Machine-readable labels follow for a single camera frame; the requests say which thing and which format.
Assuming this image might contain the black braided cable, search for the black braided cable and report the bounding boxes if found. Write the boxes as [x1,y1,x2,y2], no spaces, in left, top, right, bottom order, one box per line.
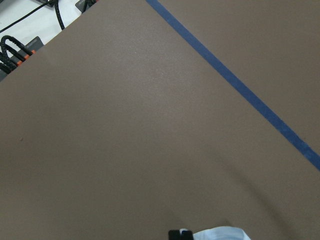
[0,34,33,73]

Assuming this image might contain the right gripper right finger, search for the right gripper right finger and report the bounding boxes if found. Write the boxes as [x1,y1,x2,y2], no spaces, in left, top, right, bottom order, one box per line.
[180,229,194,240]

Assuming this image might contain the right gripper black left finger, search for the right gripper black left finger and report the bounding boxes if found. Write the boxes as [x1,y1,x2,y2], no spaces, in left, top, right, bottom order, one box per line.
[168,229,181,240]

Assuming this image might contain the light blue button shirt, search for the light blue button shirt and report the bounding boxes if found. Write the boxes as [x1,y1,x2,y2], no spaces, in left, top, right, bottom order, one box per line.
[193,226,251,240]

